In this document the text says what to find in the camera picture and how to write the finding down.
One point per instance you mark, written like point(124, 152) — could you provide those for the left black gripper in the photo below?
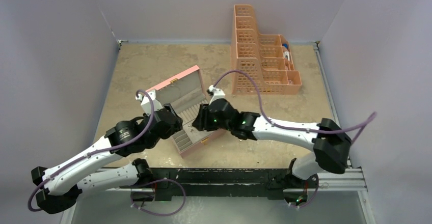
point(176, 127)

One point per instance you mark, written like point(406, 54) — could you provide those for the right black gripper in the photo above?
point(203, 123)

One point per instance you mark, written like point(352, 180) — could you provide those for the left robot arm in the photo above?
point(60, 187)

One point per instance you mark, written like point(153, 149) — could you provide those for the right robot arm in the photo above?
point(329, 148)

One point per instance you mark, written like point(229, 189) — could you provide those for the pink jewelry box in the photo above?
point(185, 91)

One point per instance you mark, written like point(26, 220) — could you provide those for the orange mesh desk organizer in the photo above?
point(261, 57)

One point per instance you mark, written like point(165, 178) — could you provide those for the blue white items in organizer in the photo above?
point(286, 51)

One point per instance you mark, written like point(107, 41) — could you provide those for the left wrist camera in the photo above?
point(148, 101)

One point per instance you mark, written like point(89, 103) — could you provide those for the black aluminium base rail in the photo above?
point(273, 184)

